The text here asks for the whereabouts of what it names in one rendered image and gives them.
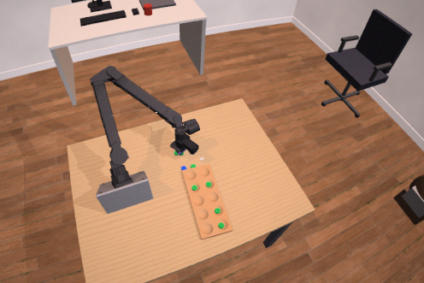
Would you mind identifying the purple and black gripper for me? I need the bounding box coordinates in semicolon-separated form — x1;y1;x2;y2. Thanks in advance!
170;138;186;155

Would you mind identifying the orange tray with round pockets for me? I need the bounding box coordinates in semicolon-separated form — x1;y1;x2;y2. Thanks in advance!
182;164;233;240

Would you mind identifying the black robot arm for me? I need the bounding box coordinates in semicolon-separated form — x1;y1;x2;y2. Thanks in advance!
91;66;200;188

